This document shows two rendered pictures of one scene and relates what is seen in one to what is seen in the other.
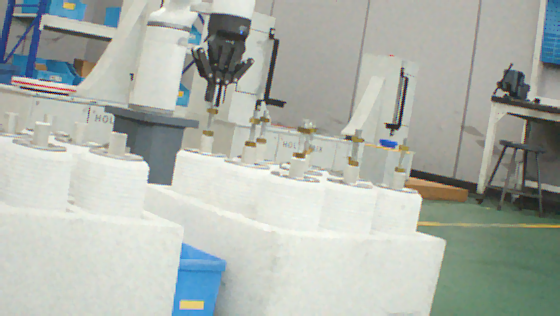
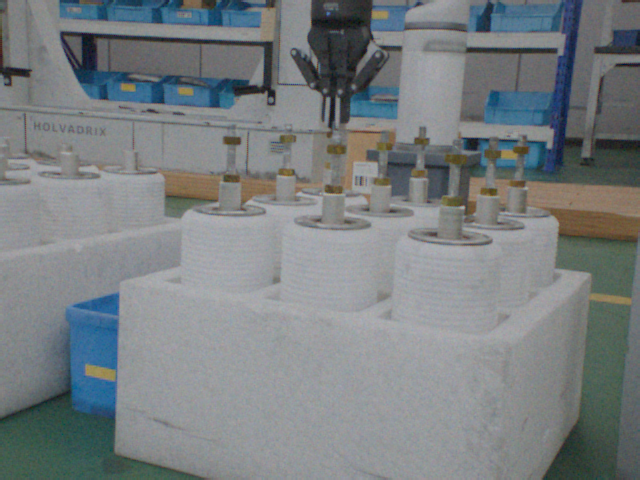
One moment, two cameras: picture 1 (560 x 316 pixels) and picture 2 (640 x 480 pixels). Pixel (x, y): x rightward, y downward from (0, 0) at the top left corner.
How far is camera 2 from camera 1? 1.35 m
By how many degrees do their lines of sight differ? 67
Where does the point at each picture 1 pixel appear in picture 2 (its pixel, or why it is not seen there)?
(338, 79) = not seen: outside the picture
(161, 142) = (404, 188)
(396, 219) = (401, 290)
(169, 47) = (413, 57)
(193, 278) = (96, 336)
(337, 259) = (220, 335)
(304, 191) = (189, 227)
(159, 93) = (407, 123)
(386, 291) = (343, 420)
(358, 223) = (297, 285)
